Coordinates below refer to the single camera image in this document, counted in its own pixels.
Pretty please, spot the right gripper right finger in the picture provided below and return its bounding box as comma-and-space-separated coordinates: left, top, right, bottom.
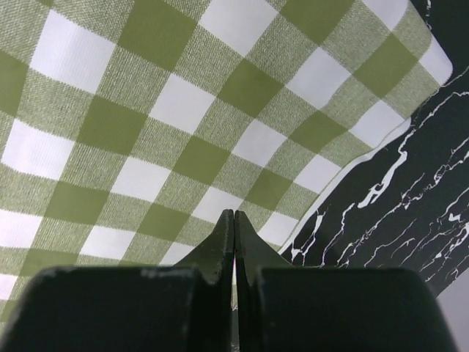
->
234, 211, 457, 351

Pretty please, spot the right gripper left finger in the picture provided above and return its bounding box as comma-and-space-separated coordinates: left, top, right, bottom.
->
1, 210, 235, 351

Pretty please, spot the green checkered cloth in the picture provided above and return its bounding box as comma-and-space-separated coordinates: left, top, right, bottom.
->
1, 1, 453, 323

